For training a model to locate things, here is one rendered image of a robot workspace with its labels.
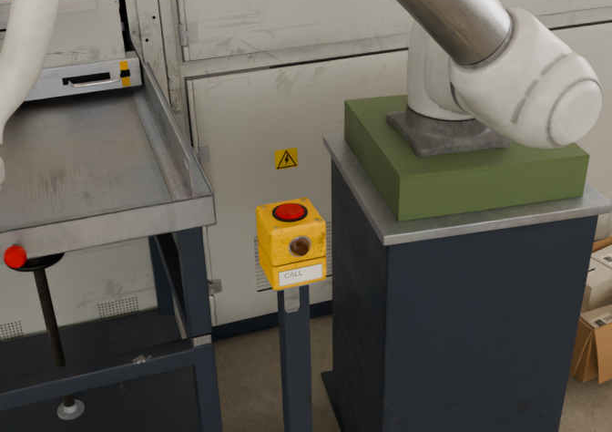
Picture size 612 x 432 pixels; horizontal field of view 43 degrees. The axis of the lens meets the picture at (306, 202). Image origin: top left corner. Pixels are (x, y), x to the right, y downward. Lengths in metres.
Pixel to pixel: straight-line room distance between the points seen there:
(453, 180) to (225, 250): 0.91
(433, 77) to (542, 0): 0.91
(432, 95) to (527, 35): 0.26
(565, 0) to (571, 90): 1.10
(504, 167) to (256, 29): 0.76
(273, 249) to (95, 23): 0.75
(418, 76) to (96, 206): 0.59
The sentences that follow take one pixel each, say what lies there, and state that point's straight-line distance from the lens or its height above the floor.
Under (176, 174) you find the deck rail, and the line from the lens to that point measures 1.33.
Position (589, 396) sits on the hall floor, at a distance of 2.21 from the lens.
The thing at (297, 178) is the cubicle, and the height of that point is 0.49.
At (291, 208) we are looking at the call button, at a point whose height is 0.91.
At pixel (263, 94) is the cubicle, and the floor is 0.74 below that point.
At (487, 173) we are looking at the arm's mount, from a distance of 1.38.
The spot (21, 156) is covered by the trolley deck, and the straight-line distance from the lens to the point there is 1.48.
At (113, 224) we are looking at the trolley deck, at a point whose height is 0.82.
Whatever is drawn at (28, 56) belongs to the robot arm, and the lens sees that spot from 1.06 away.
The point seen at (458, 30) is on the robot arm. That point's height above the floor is 1.12.
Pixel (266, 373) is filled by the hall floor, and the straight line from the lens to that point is 2.18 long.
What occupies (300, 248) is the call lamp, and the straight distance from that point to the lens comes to 1.06.
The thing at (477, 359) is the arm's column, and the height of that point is 0.43.
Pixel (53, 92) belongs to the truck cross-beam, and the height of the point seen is 0.88.
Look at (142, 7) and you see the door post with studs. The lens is 1.84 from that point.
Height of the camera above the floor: 1.45
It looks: 29 degrees down
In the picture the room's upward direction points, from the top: 2 degrees counter-clockwise
